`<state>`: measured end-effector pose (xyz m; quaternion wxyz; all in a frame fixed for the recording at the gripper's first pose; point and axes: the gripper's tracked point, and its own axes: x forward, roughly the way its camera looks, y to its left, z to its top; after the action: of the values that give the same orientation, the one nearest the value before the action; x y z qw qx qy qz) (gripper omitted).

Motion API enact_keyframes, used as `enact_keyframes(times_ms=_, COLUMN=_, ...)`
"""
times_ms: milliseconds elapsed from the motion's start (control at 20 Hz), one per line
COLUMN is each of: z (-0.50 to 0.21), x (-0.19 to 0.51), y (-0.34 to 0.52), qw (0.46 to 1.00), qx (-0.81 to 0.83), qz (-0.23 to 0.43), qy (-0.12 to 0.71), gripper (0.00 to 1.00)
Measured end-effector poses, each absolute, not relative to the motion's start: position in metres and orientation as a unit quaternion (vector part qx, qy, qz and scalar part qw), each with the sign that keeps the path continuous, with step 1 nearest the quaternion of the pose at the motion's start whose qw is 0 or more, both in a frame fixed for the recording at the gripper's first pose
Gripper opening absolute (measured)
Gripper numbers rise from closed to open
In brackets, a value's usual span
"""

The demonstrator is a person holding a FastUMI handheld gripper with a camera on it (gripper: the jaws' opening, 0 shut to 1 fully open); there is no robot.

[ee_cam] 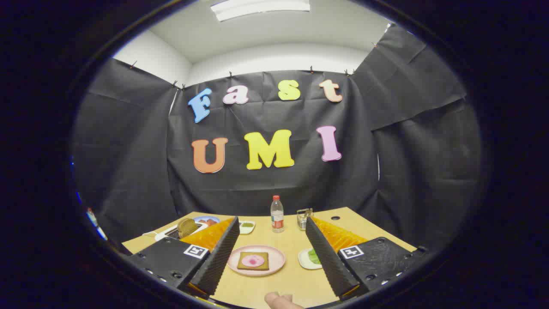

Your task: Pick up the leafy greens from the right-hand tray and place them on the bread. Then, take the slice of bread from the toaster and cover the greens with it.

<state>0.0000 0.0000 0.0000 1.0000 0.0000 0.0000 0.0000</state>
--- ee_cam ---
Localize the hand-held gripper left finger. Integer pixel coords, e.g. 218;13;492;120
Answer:
124;216;241;299

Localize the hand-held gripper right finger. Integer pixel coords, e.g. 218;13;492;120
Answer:
305;216;429;301

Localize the rounded brown bread slice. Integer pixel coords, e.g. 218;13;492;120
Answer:
177;218;199;239

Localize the square brown toast slice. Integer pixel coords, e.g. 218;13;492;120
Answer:
237;251;270;271

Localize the small white square dish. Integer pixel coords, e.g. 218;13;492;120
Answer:
298;248;323;270

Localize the pink round plate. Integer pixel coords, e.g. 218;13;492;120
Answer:
227;245;286;276

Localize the white toaster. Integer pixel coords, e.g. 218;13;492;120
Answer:
154;222;209;242

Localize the clear bottle with red cap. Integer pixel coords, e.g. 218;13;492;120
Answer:
270;195;285;233

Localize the black backdrop cloth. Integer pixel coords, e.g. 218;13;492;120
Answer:
71;24;483;258

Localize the ceiling light panel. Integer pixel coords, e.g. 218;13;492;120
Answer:
210;0;311;22

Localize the wire mesh utensil holder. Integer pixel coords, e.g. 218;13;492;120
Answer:
297;208;314;231

